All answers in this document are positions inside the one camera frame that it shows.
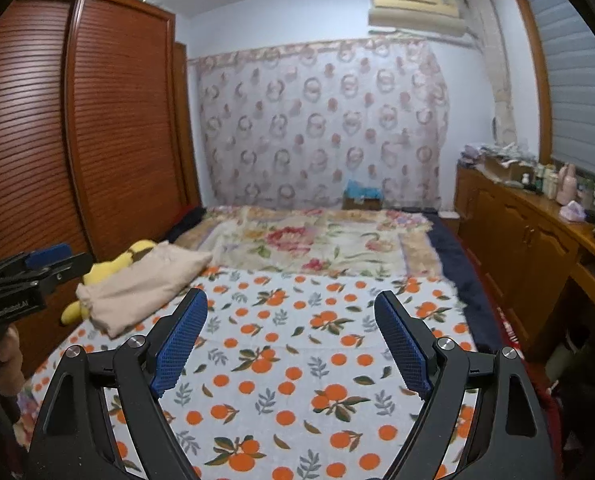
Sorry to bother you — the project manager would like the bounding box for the floral blanket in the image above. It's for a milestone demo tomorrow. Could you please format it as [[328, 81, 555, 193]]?
[[174, 205, 445, 278]]

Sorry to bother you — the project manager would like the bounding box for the small cardboard box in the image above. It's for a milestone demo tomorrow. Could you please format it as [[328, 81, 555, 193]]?
[[342, 192, 383, 211]]

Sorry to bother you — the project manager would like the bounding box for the wooden louvred wardrobe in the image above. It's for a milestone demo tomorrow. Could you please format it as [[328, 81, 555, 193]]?
[[0, 0, 203, 376]]

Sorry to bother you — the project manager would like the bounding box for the wooden window frame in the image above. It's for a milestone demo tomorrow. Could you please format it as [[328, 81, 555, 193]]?
[[510, 0, 595, 186]]

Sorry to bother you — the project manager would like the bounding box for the pink rabbit-ear bottle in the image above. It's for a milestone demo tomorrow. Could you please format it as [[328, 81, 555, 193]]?
[[557, 162, 578, 206]]

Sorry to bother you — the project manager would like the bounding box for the pink tissue pack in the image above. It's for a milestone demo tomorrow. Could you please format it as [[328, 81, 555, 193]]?
[[560, 201, 587, 223]]

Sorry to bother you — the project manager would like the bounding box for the orange fruit print bedsheet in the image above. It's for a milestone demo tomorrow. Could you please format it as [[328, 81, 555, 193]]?
[[14, 267, 478, 480]]

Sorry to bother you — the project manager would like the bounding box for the white wrapped air conditioner pipe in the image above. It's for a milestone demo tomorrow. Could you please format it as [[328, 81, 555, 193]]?
[[465, 0, 518, 146]]

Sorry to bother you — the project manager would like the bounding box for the ring patterned sheer curtain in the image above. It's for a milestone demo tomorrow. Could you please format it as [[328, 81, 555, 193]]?
[[187, 37, 451, 211]]

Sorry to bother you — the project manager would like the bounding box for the grey window blind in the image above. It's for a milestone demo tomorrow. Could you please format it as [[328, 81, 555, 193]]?
[[520, 0, 595, 183]]

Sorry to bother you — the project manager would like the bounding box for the wooden sideboard cabinet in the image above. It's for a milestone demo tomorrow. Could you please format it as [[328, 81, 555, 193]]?
[[455, 160, 595, 356]]

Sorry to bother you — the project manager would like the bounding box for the beige printed t-shirt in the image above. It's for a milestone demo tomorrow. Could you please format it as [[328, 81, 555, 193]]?
[[76, 241, 213, 338]]

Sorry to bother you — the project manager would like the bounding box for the navy blue blanket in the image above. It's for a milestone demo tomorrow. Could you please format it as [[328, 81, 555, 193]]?
[[164, 205, 503, 356]]

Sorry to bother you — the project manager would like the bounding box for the row of cosmetic bottles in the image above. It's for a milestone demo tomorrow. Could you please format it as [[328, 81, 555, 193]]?
[[520, 162, 561, 198]]

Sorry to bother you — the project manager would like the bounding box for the blue plastic bag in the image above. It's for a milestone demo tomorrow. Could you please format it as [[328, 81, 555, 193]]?
[[346, 180, 382, 200]]

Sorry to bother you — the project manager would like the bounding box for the wall air conditioner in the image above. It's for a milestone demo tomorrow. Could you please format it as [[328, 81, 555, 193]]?
[[367, 0, 471, 43]]

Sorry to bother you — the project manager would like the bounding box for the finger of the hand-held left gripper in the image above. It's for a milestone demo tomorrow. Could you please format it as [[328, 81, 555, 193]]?
[[32, 253, 95, 293], [24, 243, 73, 271]]

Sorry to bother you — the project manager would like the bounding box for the person's left hand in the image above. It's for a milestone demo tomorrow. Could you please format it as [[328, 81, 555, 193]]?
[[0, 327, 25, 401]]

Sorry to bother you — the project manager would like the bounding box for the open cardboard box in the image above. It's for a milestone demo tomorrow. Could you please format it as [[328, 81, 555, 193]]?
[[482, 152, 533, 183]]

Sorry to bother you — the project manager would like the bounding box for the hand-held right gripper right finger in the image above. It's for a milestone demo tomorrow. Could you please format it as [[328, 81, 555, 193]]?
[[375, 290, 558, 480]]

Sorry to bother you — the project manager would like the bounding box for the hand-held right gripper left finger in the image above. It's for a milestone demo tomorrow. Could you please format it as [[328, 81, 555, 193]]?
[[27, 287, 209, 480]]

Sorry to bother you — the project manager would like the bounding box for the yellow plush toy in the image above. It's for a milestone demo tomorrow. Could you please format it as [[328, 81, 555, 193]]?
[[60, 239, 159, 327]]

